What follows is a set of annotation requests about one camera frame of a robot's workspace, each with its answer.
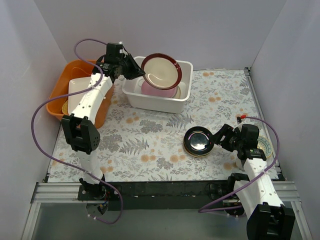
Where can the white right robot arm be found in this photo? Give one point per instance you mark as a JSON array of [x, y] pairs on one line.
[[268, 218]]

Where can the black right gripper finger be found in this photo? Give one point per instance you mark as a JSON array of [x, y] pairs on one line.
[[223, 132], [227, 146]]

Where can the white plastic bin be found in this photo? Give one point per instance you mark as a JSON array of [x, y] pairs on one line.
[[132, 89]]

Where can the aluminium frame rail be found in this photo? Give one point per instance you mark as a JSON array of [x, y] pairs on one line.
[[52, 193]]

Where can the white rectangular plate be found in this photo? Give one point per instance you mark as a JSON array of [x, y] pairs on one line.
[[77, 92]]

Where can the white cup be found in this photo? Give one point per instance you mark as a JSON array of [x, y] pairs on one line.
[[239, 164]]

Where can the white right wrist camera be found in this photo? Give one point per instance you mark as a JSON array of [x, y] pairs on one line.
[[238, 128]]

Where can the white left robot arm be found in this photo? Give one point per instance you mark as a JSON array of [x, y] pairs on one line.
[[79, 126]]

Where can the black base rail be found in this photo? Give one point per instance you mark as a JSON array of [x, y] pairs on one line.
[[171, 195]]

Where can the pink plate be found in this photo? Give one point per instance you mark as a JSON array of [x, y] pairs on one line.
[[149, 90]]

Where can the tan bottom plate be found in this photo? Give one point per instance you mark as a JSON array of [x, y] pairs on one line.
[[197, 155]]

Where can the yellow plate in orange bin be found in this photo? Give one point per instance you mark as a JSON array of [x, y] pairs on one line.
[[65, 108]]

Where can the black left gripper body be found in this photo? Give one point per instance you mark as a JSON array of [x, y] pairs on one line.
[[128, 67]]

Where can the glossy black plate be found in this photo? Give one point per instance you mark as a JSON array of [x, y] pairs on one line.
[[198, 139]]

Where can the red rimmed cream plate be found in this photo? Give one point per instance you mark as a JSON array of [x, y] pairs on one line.
[[161, 71]]

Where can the floral table mat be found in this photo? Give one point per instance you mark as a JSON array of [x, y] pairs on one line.
[[143, 145]]

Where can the orange plastic bin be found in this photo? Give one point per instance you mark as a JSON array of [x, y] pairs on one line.
[[73, 70]]

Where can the teal patterned plate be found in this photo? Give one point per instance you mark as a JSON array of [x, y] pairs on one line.
[[264, 144]]

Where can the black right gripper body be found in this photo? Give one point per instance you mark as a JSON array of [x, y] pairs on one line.
[[227, 139]]

